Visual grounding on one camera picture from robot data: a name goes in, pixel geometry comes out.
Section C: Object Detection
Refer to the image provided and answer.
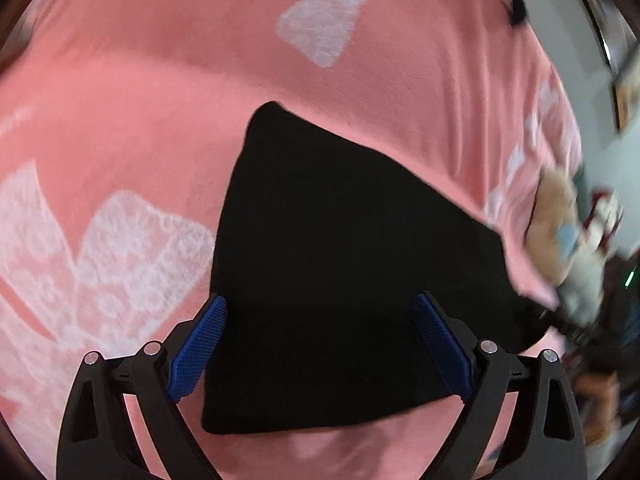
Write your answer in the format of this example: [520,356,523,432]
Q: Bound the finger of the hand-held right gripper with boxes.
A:
[542,307,601,348]

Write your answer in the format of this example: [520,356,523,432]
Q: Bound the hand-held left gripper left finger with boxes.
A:
[57,295,230,480]

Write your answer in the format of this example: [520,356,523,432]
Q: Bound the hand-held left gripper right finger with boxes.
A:
[411,291,587,480]

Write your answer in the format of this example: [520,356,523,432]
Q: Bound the black pants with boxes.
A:
[200,101,557,435]

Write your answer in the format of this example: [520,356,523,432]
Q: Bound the person's right forearm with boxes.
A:
[572,372,626,448]

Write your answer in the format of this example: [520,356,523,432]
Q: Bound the white and maroon plush toy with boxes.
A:
[557,187,626,326]

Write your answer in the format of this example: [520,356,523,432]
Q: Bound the pink printed blanket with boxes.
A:
[0,0,586,480]

